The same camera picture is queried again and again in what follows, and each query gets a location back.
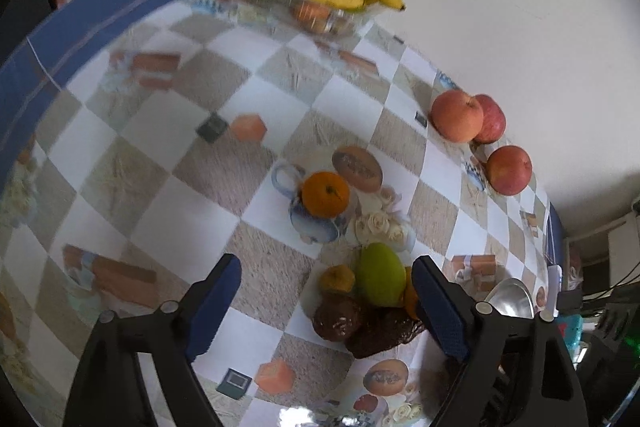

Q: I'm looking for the stainless steel bowl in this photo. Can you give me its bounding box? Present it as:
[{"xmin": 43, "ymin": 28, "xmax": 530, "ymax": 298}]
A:
[{"xmin": 482, "ymin": 278, "xmax": 535, "ymax": 319}]

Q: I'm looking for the checkered printed tablecloth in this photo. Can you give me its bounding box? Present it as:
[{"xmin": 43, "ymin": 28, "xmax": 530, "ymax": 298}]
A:
[{"xmin": 0, "ymin": 0, "xmax": 568, "ymax": 427}]

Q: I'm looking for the dark brown wrinkled avocado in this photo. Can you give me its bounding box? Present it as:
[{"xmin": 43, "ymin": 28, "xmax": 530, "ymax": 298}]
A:
[
  {"xmin": 345, "ymin": 307, "xmax": 428, "ymax": 359},
  {"xmin": 313, "ymin": 294, "xmax": 365, "ymax": 342}
]

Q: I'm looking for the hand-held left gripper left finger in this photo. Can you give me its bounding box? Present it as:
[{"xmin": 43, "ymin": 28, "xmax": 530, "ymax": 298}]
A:
[{"xmin": 62, "ymin": 253, "xmax": 243, "ymax": 427}]

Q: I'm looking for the orange tangerine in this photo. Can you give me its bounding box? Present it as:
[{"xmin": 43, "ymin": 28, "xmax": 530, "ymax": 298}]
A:
[
  {"xmin": 301, "ymin": 172, "xmax": 351, "ymax": 219},
  {"xmin": 402, "ymin": 266, "xmax": 421, "ymax": 320}
]

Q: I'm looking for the pale red apple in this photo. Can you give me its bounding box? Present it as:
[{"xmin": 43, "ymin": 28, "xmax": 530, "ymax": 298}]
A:
[{"xmin": 431, "ymin": 89, "xmax": 485, "ymax": 144}]

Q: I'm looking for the small tan round fruit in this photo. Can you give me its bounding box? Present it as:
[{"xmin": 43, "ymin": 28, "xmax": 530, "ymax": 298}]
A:
[{"xmin": 320, "ymin": 265, "xmax": 357, "ymax": 295}]

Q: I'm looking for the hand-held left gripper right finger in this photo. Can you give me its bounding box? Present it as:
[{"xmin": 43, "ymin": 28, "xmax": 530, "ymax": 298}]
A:
[{"xmin": 411, "ymin": 255, "xmax": 591, "ymax": 427}]

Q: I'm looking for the green mango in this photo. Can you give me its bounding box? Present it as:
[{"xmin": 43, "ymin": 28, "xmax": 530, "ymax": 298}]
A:
[{"xmin": 355, "ymin": 243, "xmax": 407, "ymax": 308}]

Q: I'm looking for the black cable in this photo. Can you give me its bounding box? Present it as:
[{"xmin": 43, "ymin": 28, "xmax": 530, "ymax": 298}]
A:
[{"xmin": 580, "ymin": 274, "xmax": 640, "ymax": 300}]

